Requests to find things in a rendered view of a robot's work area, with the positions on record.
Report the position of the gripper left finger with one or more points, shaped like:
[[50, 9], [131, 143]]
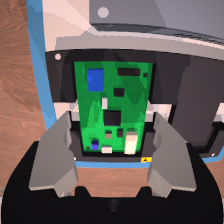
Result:
[[47, 171]]

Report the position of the green circuit board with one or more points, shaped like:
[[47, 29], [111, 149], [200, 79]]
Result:
[[112, 103]]

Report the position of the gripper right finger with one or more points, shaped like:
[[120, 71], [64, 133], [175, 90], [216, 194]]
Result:
[[177, 172]]

